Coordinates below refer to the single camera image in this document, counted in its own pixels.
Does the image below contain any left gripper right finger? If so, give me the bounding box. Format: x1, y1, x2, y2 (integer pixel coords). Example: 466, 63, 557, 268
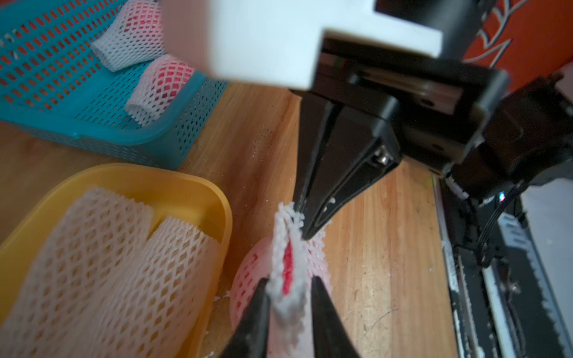
310, 276, 360, 358

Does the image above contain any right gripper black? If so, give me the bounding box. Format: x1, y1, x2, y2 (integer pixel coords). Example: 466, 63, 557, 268
292, 40, 510, 240

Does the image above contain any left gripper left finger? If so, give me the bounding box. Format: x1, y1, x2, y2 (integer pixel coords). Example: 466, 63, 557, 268
219, 277, 271, 358

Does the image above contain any white foam net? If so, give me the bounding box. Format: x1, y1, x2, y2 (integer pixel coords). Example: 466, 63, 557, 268
63, 216, 219, 357

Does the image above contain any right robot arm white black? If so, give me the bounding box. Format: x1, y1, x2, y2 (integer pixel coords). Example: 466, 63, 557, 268
293, 1, 572, 240

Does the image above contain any yellow plastic tray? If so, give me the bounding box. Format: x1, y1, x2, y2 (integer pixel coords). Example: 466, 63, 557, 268
1, 163, 233, 357

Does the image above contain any netted apple right large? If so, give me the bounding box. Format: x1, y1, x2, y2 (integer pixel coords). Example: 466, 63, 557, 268
125, 55, 195, 127

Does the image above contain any teal plastic basket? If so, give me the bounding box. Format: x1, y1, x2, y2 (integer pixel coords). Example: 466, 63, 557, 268
1, 1, 227, 170

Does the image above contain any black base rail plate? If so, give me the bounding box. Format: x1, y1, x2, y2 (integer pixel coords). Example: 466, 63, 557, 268
434, 180, 572, 357

